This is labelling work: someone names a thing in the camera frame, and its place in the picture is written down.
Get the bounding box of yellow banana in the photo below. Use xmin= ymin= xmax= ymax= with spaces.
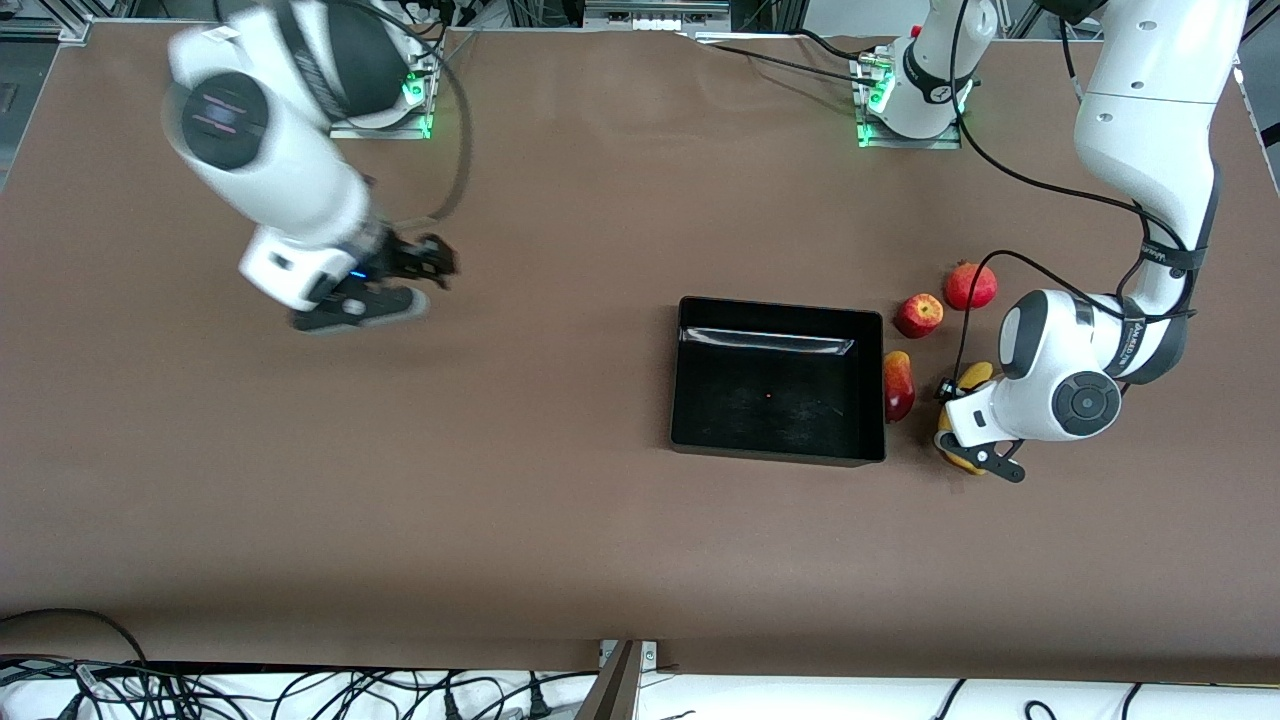
xmin=934 ymin=361 xmax=995 ymax=477

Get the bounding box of red yellow apple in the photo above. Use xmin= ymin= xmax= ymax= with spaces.
xmin=894 ymin=292 xmax=945 ymax=340

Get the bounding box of grey power strip box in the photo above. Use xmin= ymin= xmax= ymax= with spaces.
xmin=584 ymin=0 xmax=733 ymax=32

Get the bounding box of red yellow mango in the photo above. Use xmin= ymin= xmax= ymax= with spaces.
xmin=883 ymin=350 xmax=917 ymax=424

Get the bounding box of red pomegranate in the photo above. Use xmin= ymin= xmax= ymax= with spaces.
xmin=943 ymin=260 xmax=999 ymax=312

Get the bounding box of black rectangular plastic tray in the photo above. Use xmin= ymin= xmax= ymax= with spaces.
xmin=670 ymin=296 xmax=888 ymax=469

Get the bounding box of brown table cover sheet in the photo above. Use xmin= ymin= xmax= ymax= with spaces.
xmin=0 ymin=22 xmax=1280 ymax=685

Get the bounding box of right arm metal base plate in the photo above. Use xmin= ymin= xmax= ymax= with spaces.
xmin=327 ymin=60 xmax=435 ymax=141

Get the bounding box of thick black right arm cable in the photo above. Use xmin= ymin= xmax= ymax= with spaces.
xmin=330 ymin=0 xmax=474 ymax=233

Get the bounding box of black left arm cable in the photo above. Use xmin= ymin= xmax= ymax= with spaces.
xmin=948 ymin=0 xmax=1201 ymax=401

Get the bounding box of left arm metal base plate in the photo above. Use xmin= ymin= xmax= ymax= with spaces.
xmin=856 ymin=50 xmax=964 ymax=151

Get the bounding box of black cable to arm base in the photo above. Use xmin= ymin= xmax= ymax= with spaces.
xmin=700 ymin=28 xmax=886 ymax=89

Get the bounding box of black arched floor cable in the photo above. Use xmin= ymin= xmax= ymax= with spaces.
xmin=0 ymin=607 xmax=151 ymax=667

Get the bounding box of grey metal post with bracket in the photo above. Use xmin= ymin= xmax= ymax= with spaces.
xmin=574 ymin=639 xmax=661 ymax=720

